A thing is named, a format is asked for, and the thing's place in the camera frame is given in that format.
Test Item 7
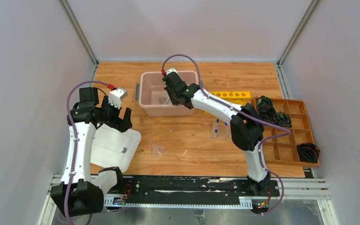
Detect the white clay triangle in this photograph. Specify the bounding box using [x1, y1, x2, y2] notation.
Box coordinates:
[164, 97, 173, 105]

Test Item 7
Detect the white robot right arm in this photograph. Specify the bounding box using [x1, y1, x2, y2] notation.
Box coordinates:
[162, 69, 271, 196]

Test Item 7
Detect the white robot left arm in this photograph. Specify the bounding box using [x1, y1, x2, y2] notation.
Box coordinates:
[50, 87, 132, 219]

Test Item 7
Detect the white bin lid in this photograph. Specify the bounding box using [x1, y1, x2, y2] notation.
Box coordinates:
[90, 125, 142, 173]

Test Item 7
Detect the pink plastic bin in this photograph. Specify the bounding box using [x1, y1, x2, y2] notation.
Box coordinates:
[138, 71, 195, 117]

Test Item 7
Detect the clear plastic funnel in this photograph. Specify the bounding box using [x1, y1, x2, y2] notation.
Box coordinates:
[149, 139, 165, 158]

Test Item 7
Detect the clear well plate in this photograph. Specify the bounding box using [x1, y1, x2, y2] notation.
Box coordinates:
[210, 121, 231, 140]

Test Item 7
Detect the yellow test tube rack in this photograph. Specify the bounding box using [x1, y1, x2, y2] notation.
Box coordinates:
[209, 91, 252, 105]

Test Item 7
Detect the wooden compartment tray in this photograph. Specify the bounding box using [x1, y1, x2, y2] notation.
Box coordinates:
[262, 98, 320, 168]

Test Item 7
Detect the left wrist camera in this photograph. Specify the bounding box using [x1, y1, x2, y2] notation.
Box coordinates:
[108, 88, 128, 109]

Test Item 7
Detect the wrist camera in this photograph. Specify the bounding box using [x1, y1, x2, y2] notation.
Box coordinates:
[166, 68, 178, 75]
[108, 88, 128, 109]

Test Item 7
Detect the left grey bin handle clip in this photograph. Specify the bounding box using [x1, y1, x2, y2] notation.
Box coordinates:
[135, 83, 140, 101]

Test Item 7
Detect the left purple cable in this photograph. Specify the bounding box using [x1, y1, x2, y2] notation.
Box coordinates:
[62, 81, 115, 225]

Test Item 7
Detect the purple cable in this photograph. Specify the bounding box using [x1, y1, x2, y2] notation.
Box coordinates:
[161, 54, 292, 215]
[62, 81, 115, 225]

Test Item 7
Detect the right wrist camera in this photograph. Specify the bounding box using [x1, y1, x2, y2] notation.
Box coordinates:
[166, 68, 178, 75]

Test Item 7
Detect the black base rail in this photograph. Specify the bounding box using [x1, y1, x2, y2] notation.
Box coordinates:
[104, 175, 282, 210]

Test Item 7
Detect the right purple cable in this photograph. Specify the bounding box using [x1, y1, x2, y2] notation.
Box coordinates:
[161, 54, 292, 215]

